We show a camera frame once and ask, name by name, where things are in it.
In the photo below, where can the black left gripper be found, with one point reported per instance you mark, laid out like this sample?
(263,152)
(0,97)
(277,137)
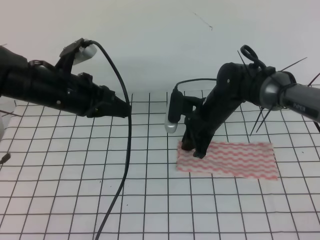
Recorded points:
(55,86)

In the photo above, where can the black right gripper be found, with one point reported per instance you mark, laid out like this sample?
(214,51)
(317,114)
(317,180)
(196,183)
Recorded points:
(207,118)

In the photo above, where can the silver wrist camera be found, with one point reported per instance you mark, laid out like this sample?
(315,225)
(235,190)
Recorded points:
(85,52)
(174,111)

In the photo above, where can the pink wavy striped towel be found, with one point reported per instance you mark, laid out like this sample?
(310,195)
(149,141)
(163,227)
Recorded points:
(231,159)

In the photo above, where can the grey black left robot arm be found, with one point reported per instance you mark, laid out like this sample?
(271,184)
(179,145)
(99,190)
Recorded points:
(15,76)

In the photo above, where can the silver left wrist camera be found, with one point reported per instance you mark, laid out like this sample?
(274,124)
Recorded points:
(85,52)

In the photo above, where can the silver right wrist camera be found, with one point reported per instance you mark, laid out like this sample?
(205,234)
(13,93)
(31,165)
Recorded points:
(174,111)

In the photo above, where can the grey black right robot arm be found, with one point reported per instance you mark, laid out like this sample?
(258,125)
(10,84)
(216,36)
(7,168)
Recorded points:
(236,83)

